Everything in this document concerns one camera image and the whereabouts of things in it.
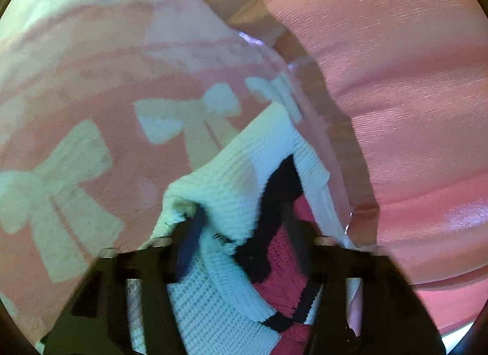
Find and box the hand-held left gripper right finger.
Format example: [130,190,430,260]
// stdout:
[282,214,447,355]

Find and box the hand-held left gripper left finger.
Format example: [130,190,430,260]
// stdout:
[43,218,208,355]

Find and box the white pink black knit garment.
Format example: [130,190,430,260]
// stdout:
[124,102,363,355]

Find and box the pink blanket with white bows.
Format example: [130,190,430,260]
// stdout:
[0,0,317,344]

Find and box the pink satin cushion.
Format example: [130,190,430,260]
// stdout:
[160,0,488,340]

